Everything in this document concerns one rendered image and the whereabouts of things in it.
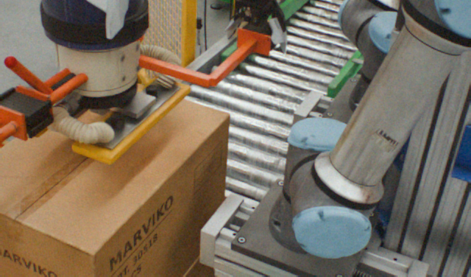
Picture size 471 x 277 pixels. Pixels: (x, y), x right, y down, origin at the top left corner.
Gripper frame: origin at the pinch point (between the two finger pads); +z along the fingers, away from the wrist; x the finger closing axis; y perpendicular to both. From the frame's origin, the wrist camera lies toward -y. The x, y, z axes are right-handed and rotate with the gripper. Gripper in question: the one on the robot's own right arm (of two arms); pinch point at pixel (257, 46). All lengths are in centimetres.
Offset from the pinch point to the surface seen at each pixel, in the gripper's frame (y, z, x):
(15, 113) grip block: 59, -6, -23
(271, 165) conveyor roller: -35, 62, -5
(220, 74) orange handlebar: 23.2, -3.7, 1.5
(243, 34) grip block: 4.3, -4.1, -2.1
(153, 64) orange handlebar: 26.8, -3.6, -13.0
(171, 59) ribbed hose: 13.9, 2.1, -16.2
